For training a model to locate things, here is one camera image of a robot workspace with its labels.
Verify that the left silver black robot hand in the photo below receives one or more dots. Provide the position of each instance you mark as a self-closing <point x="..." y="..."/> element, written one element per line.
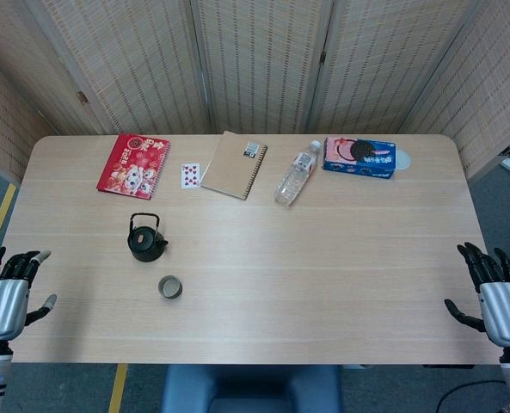
<point x="3" y="305"/>

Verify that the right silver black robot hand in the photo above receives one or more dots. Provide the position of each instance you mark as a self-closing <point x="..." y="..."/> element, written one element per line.
<point x="506" y="310"/>

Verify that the small dark tea cup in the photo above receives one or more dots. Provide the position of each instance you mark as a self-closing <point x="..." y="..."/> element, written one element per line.
<point x="170" y="288"/>

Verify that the clear plastic water bottle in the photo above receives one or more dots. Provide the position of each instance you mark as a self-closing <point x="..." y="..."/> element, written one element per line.
<point x="293" y="178"/>

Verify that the round translucent disc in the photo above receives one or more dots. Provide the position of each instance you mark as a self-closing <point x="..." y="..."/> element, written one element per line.
<point x="404" y="159"/>

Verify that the red spiral calendar notebook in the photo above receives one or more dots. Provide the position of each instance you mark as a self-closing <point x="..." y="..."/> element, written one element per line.
<point x="134" y="165"/>

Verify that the blue cookie box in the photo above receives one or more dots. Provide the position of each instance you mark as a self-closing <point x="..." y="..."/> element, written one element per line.
<point x="358" y="157"/>

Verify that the hearts playing card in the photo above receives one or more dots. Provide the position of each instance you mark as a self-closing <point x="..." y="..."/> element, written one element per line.
<point x="190" y="176"/>

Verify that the brown kraft spiral notebook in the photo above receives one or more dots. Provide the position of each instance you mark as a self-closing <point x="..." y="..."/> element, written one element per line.
<point x="233" y="168"/>

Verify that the woven bamboo folding screen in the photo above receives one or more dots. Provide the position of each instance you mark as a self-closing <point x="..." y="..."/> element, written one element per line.
<point x="259" y="64"/>

